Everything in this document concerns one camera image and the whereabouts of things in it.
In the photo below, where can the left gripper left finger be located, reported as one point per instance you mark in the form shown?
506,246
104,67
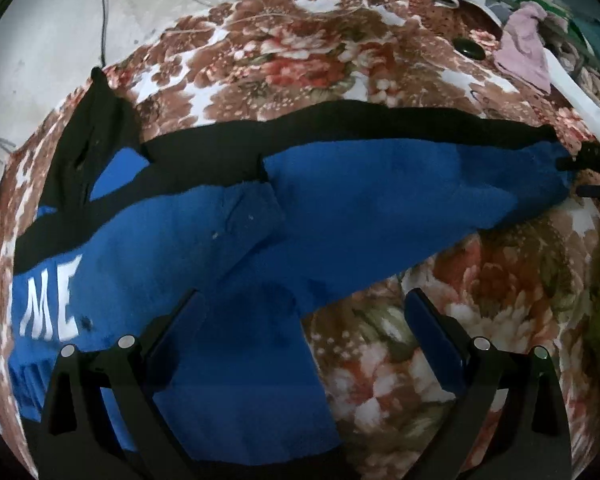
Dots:
100,420

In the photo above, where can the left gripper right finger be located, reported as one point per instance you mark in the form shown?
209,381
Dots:
531,439

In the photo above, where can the blue and black hooded jacket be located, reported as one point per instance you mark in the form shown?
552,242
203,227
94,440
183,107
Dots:
239,230

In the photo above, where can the white folded garment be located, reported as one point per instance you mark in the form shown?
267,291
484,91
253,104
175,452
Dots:
585,107

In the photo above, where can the pink cloth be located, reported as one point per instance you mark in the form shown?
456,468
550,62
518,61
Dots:
521,53

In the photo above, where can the small black oval object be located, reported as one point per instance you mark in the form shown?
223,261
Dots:
469,48

